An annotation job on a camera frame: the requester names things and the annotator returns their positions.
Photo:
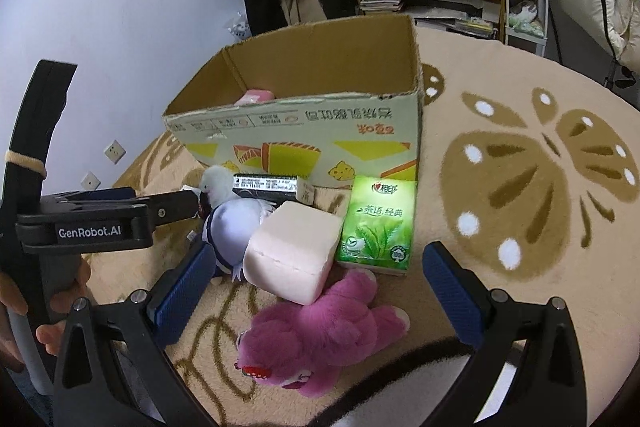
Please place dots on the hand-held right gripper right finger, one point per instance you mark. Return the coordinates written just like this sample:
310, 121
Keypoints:
451, 288

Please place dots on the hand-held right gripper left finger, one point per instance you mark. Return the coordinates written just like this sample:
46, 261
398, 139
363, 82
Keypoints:
184, 293

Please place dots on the white bird plush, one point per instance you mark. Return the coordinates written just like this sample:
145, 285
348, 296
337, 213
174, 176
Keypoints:
232, 227

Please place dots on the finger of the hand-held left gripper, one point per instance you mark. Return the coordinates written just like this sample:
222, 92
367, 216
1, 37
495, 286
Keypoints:
175, 207

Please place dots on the black packet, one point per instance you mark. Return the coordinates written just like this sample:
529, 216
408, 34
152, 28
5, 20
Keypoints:
265, 188

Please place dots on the pink flower plush toy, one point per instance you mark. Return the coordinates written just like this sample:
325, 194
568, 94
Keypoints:
320, 337

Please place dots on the person's left hand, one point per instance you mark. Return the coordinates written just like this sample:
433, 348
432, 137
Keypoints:
12, 297

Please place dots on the white cart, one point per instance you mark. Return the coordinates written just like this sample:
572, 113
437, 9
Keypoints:
525, 14

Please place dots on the green tissue pack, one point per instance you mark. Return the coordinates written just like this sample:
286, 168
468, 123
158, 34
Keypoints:
377, 227

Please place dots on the beige printed blanket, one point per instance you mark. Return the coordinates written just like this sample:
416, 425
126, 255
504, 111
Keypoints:
500, 147

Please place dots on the large wall socket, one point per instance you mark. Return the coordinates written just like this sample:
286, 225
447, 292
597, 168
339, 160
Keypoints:
114, 151

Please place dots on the pink soft toy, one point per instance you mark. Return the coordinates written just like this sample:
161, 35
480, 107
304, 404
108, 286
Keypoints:
255, 97

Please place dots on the pile of magazines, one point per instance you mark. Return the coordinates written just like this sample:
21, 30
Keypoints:
460, 22

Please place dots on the stack of books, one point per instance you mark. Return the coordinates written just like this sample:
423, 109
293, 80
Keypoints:
382, 4

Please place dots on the printed cardboard box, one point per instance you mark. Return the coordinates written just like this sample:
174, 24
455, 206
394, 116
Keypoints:
300, 142

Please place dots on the pale pink roll plush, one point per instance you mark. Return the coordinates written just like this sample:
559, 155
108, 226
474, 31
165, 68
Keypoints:
290, 252

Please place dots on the small wall socket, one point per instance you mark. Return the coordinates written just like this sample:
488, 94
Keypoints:
90, 180

